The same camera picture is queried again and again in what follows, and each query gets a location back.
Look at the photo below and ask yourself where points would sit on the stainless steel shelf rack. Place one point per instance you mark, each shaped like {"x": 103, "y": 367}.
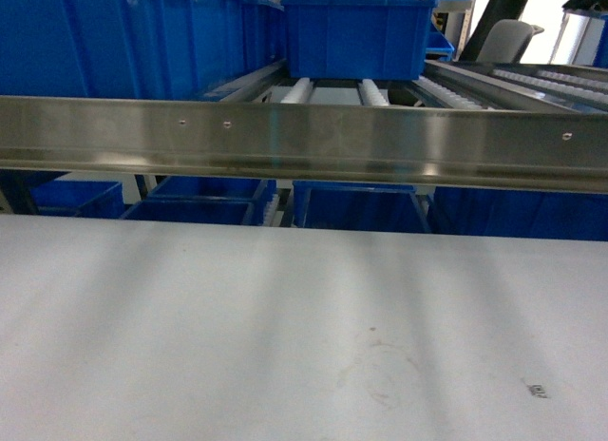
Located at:
{"x": 512, "y": 126}

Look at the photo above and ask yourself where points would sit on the large blue bin left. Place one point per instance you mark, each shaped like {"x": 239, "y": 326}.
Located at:
{"x": 135, "y": 49}

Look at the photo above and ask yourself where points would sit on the QR code sticker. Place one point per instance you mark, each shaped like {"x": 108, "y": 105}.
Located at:
{"x": 537, "y": 391}

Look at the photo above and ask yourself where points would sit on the lower blue bin centre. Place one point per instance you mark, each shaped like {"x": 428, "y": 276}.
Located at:
{"x": 356, "y": 206}

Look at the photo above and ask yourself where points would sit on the lower blue bin left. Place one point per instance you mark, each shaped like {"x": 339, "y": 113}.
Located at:
{"x": 215, "y": 200}

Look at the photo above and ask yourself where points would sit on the lower blue bin right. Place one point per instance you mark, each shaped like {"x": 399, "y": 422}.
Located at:
{"x": 517, "y": 214}

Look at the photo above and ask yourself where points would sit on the blue bin on rollers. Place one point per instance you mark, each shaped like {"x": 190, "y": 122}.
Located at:
{"x": 384, "y": 40}

